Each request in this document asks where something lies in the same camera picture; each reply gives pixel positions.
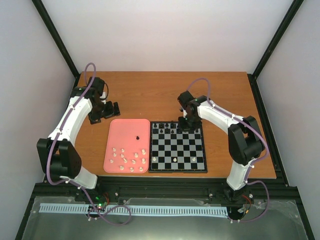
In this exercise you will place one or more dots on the left black corner post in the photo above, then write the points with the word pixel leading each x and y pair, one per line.
pixel 44 15

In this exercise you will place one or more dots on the right black corner post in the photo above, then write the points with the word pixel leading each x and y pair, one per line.
pixel 279 33

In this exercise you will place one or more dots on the black corner post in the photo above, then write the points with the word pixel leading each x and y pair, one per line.
pixel 44 15
pixel 279 33

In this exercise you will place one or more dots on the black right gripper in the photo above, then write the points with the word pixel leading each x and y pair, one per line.
pixel 185 128

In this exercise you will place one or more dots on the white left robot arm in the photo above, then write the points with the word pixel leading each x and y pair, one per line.
pixel 59 159

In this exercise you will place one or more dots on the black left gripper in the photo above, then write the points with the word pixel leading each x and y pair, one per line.
pixel 110 113

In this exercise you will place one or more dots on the black white chessboard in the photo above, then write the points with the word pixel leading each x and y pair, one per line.
pixel 183 146

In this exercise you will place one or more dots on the light blue slotted cable duct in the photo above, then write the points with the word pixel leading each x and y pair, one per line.
pixel 136 210

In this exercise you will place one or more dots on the black aluminium frame rail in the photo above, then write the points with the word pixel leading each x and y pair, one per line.
pixel 209 190

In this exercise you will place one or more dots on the pink plastic tray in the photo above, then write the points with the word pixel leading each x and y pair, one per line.
pixel 122 135

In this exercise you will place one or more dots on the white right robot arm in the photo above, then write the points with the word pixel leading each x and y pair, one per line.
pixel 245 141

